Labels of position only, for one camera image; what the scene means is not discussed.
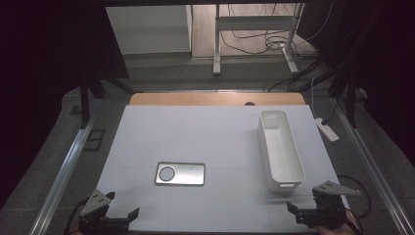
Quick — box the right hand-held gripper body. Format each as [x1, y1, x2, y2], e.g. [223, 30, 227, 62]
[295, 180, 362, 230]

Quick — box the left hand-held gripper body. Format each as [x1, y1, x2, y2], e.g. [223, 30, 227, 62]
[77, 189, 132, 235]

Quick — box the white storage bin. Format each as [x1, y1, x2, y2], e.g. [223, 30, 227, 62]
[257, 110, 306, 194]

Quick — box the grey phone case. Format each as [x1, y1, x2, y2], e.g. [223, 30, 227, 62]
[154, 161, 207, 187]

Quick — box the person's right hand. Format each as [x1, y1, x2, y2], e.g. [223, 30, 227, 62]
[314, 221, 359, 235]

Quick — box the white power strip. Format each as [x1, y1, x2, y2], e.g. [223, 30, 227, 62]
[314, 117, 341, 143]

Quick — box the black metal stand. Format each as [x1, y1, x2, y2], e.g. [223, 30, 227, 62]
[77, 72, 142, 130]
[327, 62, 361, 129]

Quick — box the white table board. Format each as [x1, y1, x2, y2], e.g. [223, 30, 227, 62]
[81, 104, 360, 234]

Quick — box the black curtain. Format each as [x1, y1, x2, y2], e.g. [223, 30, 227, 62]
[0, 0, 130, 210]
[297, 0, 415, 168]

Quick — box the white cabinet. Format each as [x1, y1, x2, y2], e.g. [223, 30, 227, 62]
[105, 4, 194, 57]

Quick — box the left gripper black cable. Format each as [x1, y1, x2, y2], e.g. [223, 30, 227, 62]
[64, 196, 90, 235]

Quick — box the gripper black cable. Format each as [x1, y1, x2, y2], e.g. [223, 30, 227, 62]
[64, 196, 90, 235]
[337, 174, 372, 235]

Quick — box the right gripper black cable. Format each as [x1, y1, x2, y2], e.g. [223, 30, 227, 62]
[337, 174, 372, 235]

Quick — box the aluminium rail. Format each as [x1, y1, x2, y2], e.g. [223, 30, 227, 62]
[332, 97, 415, 235]
[28, 116, 99, 235]

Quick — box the black floor frame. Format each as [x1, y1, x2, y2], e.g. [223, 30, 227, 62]
[82, 128, 107, 153]

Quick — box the black power strip cable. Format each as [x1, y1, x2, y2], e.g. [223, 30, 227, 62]
[320, 96, 339, 126]

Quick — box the tangle of black floor cables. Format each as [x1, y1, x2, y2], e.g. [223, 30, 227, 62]
[219, 3, 327, 94]

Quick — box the white metal desk frame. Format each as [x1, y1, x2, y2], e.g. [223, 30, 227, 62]
[212, 3, 306, 76]

